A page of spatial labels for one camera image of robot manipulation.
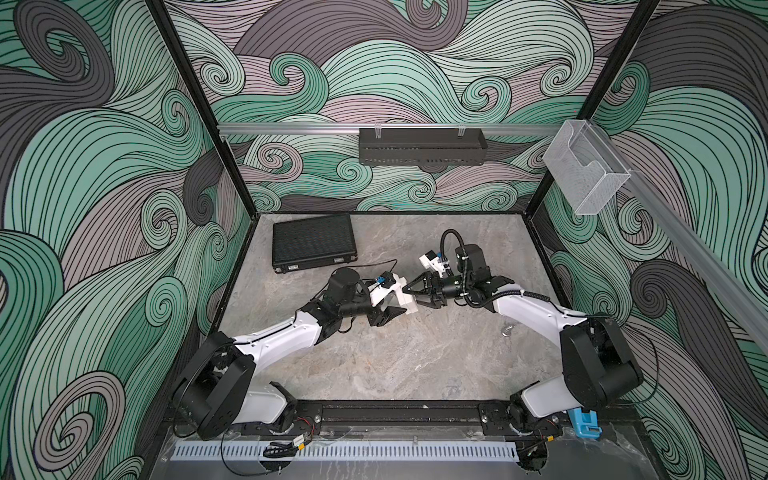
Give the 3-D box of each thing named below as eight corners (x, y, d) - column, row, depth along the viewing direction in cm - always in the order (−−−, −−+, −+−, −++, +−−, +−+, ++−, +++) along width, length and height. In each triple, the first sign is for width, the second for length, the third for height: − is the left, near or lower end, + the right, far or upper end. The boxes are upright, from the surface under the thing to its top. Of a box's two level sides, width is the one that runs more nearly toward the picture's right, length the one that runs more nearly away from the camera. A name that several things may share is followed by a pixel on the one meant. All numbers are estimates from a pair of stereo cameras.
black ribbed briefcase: (275, 276, 103) (270, 265, 98) (277, 234, 116) (272, 223, 111) (358, 262, 107) (357, 252, 102) (351, 224, 119) (350, 212, 114)
